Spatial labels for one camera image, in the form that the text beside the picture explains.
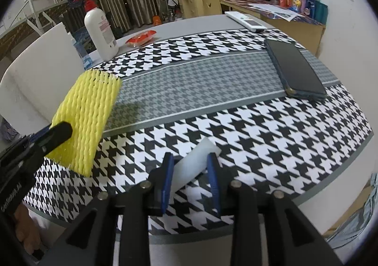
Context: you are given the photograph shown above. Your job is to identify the orange snack packet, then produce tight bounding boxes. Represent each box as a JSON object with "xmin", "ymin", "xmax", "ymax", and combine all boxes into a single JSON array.
[{"xmin": 126, "ymin": 30, "xmax": 156, "ymax": 48}]

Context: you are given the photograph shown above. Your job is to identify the black smartphone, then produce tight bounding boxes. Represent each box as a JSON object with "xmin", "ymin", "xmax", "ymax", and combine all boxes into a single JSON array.
[{"xmin": 264, "ymin": 39, "xmax": 327, "ymax": 101}]

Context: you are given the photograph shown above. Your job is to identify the white lotion pump bottle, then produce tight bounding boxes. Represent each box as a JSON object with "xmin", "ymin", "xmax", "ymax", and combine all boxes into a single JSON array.
[{"xmin": 74, "ymin": 0, "xmax": 119, "ymax": 61}]

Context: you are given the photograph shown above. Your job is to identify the left human hand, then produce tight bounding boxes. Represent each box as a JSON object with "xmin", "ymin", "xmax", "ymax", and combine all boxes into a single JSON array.
[{"xmin": 14, "ymin": 203, "xmax": 41, "ymax": 254}]

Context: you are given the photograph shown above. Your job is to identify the white foam box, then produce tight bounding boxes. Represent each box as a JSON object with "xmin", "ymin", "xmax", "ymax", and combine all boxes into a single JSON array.
[{"xmin": 1, "ymin": 23, "xmax": 84, "ymax": 135}]

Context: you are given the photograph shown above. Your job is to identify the wooden smiley chair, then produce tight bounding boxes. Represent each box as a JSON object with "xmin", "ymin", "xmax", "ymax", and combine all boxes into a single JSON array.
[{"xmin": 202, "ymin": 0, "xmax": 222, "ymax": 16}]

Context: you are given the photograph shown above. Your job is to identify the white foam tube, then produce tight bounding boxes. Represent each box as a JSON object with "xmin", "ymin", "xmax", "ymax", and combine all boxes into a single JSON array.
[{"xmin": 170, "ymin": 138, "xmax": 221, "ymax": 195}]

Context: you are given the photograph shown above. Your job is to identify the white remote control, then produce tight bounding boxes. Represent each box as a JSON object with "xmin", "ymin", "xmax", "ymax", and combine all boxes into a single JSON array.
[{"xmin": 225, "ymin": 11, "xmax": 267, "ymax": 32}]

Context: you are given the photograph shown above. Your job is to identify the houndstooth table runner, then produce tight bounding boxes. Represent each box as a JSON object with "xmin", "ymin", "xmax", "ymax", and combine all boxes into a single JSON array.
[{"xmin": 25, "ymin": 29, "xmax": 374, "ymax": 224}]

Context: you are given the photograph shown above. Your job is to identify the yellow foam fruit net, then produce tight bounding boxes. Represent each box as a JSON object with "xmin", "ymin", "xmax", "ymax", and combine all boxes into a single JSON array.
[{"xmin": 47, "ymin": 70, "xmax": 122, "ymax": 177}]

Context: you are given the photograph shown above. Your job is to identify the printed paper sheet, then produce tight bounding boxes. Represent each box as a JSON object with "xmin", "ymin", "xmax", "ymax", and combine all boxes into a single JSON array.
[{"xmin": 248, "ymin": 3, "xmax": 303, "ymax": 21}]

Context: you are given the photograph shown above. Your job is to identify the wooden desk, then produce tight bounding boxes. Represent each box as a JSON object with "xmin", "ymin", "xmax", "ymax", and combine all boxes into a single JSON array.
[{"xmin": 178, "ymin": 0, "xmax": 326, "ymax": 57}]

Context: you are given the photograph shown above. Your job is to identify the metal bunk bed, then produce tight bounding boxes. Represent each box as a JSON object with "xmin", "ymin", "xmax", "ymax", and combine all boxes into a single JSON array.
[{"xmin": 1, "ymin": 0, "xmax": 76, "ymax": 57}]

